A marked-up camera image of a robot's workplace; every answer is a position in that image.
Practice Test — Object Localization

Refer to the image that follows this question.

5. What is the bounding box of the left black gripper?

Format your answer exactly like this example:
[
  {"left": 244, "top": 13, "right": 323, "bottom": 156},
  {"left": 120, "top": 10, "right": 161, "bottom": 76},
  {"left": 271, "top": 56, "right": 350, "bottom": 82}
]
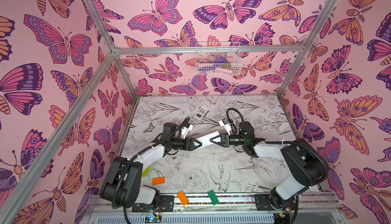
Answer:
[{"left": 169, "top": 137, "right": 202, "bottom": 152}]

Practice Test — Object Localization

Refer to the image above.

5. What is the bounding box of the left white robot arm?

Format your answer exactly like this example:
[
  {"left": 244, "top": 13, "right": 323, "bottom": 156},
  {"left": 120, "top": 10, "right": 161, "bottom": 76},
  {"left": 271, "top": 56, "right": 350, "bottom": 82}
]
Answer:
[{"left": 99, "top": 119, "right": 202, "bottom": 210}]

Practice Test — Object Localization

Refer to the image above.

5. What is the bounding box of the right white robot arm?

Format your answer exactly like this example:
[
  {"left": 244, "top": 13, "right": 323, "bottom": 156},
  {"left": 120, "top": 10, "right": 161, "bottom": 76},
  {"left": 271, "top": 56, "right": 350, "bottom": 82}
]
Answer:
[{"left": 206, "top": 122, "right": 329, "bottom": 210}]

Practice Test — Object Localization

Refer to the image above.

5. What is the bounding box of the white remote control far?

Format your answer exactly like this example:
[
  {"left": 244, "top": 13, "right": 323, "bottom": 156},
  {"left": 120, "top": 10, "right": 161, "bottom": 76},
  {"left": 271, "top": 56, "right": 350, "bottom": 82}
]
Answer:
[{"left": 194, "top": 105, "right": 209, "bottom": 120}]

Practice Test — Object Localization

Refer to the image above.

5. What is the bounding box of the orange brick on table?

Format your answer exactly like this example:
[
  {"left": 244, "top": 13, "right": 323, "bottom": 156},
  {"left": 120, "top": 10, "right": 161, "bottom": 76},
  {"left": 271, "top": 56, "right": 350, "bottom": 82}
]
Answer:
[{"left": 152, "top": 177, "right": 166, "bottom": 185}]

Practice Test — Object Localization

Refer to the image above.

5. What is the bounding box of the small circuit board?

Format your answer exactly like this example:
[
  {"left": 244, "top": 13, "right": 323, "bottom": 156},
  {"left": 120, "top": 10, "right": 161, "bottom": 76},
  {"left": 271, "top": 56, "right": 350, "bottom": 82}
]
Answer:
[{"left": 145, "top": 215, "right": 162, "bottom": 224}]

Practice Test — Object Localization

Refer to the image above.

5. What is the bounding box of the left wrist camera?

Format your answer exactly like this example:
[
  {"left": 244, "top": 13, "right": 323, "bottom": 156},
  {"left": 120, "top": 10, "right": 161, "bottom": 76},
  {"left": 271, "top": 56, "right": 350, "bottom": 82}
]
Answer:
[{"left": 180, "top": 123, "right": 193, "bottom": 139}]

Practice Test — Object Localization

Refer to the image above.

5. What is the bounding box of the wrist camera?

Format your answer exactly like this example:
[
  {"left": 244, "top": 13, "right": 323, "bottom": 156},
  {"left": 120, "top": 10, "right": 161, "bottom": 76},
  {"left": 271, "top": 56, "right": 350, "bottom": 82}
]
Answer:
[
  {"left": 219, "top": 118, "right": 232, "bottom": 134},
  {"left": 180, "top": 123, "right": 193, "bottom": 139}
]

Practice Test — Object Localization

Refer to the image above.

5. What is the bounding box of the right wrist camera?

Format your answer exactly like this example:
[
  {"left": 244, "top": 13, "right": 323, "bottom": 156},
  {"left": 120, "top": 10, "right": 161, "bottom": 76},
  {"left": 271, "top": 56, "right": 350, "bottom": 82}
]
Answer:
[{"left": 219, "top": 118, "right": 232, "bottom": 134}]

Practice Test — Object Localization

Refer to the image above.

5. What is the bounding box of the orange brick on rail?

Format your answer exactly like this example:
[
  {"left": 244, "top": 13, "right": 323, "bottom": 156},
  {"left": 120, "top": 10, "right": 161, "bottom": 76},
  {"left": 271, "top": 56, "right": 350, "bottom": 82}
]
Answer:
[{"left": 177, "top": 191, "right": 189, "bottom": 206}]

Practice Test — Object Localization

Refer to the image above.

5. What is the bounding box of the green brick on rail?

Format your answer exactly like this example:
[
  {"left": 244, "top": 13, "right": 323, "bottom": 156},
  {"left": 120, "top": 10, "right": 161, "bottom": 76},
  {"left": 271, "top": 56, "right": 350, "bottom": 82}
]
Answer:
[{"left": 207, "top": 190, "right": 220, "bottom": 206}]

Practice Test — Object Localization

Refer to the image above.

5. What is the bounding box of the white wire basket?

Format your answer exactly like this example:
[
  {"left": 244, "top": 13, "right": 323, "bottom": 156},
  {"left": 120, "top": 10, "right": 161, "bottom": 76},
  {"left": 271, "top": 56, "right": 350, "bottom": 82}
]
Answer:
[{"left": 194, "top": 43, "right": 242, "bottom": 76}]

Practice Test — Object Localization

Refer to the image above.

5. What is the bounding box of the right black corrugated cable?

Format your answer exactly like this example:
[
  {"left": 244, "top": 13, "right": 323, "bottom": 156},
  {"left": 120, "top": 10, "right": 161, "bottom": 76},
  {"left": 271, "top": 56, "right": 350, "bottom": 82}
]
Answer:
[{"left": 225, "top": 107, "right": 330, "bottom": 191}]

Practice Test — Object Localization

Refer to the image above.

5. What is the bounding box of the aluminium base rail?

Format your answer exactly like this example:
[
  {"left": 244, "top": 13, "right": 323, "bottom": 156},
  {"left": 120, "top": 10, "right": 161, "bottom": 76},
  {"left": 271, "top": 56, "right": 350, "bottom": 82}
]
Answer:
[{"left": 82, "top": 192, "right": 347, "bottom": 224}]

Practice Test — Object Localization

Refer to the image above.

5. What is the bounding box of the aluminium cage frame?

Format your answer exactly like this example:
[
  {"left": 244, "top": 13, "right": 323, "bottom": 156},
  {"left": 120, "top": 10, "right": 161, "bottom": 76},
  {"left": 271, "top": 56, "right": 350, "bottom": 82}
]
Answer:
[{"left": 1, "top": 0, "right": 339, "bottom": 224}]

